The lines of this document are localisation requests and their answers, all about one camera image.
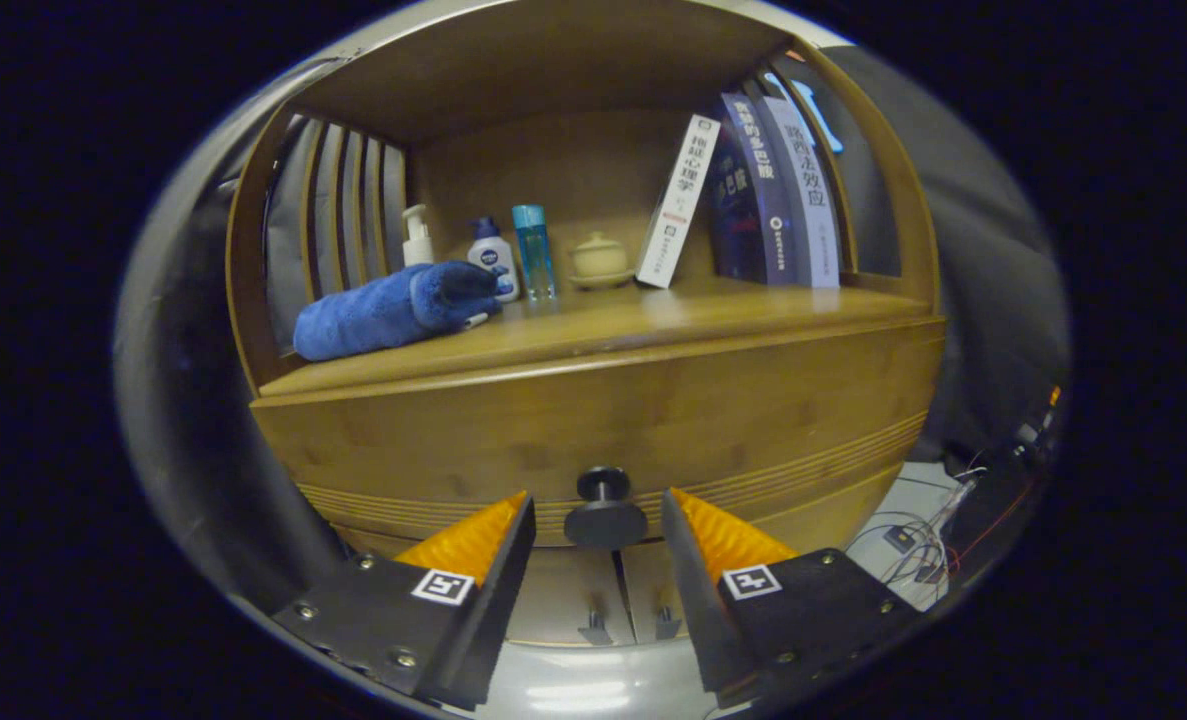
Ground wooden countertop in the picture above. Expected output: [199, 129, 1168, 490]
[258, 275, 939, 399]

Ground beige lidded teacup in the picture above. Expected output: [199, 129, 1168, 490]
[567, 232, 636, 291]

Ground wooden cabinet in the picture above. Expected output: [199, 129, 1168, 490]
[225, 0, 949, 649]

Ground white book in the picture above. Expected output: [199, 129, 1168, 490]
[635, 113, 722, 290]

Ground blue rolled towel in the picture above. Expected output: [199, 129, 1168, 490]
[293, 261, 502, 362]

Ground white pump bottle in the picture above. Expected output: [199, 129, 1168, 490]
[401, 204, 435, 268]

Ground dark blue book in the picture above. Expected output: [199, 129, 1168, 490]
[705, 92, 800, 287]

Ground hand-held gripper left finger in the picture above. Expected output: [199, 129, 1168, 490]
[271, 490, 538, 713]

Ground wooden cabinet door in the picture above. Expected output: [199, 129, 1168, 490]
[506, 548, 634, 646]
[621, 540, 699, 643]

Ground black device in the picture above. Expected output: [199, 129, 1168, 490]
[943, 385, 1064, 561]

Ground tangle of floor cables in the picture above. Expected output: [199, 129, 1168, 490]
[843, 455, 994, 591]

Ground clear blue bottle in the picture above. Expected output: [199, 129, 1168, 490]
[511, 204, 558, 302]

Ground wooden drawer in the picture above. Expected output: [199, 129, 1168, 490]
[251, 318, 947, 561]

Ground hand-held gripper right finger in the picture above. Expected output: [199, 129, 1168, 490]
[660, 487, 922, 709]

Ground pale grey book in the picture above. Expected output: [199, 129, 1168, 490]
[758, 95, 842, 290]

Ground white bottle with blue cap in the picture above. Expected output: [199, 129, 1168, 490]
[467, 216, 520, 304]

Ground black drawer knob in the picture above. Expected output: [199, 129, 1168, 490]
[564, 465, 649, 550]

